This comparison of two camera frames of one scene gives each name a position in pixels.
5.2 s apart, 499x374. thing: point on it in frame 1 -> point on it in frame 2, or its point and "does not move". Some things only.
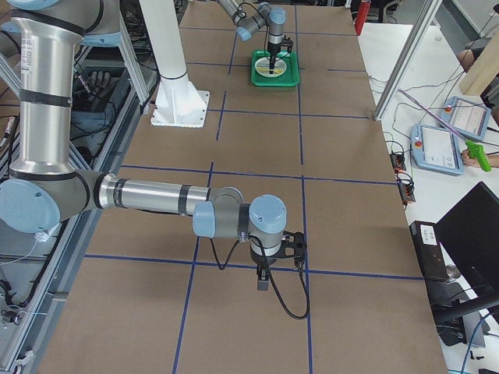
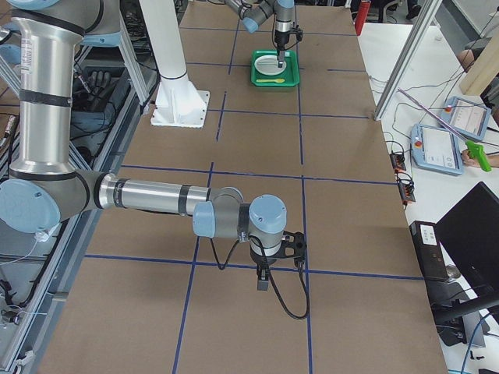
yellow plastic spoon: x=275 y=71 -> x=276 y=80
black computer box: x=429 y=251 does not move
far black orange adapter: x=398 y=160 does not move
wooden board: x=484 y=69 does not move
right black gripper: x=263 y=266 does not move
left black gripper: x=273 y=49 -> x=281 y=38
